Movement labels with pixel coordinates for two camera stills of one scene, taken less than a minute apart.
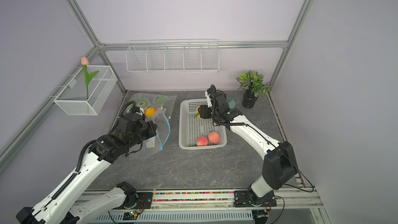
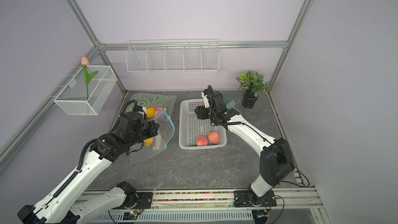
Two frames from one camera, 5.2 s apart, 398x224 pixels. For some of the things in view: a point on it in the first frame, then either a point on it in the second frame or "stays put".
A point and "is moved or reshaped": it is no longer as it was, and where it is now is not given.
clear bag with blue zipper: [158, 108] is moved or reshaped
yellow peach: [197, 112] is moved or reshaped
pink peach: [213, 137] stays put
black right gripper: [202, 111] stays put
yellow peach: [149, 111] stays put
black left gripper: [152, 130] stays put
